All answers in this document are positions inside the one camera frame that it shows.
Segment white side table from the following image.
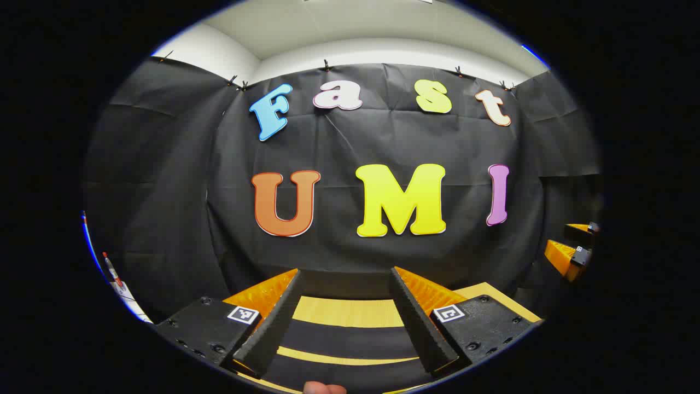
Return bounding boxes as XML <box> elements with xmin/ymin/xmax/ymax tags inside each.
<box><xmin>111</xmin><ymin>281</ymin><xmax>153</xmax><ymax>325</ymax></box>

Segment dark grey jeans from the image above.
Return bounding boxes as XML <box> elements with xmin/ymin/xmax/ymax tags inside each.
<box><xmin>262</xmin><ymin>319</ymin><xmax>438</xmax><ymax>392</ymax></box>

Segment red-capped bottle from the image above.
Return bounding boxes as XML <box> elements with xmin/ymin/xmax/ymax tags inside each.
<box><xmin>102</xmin><ymin>252</ymin><xmax>122</xmax><ymax>288</ymax></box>

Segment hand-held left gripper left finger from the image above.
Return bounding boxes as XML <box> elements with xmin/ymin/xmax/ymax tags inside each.
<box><xmin>155</xmin><ymin>268</ymin><xmax>305</xmax><ymax>379</ymax></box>

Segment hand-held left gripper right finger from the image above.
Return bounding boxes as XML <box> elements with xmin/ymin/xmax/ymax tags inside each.
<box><xmin>389</xmin><ymin>266</ymin><xmax>545</xmax><ymax>378</ymax></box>

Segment black backdrop cloth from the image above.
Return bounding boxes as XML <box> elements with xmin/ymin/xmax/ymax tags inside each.
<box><xmin>82</xmin><ymin>55</ymin><xmax>602</xmax><ymax>323</ymax></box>

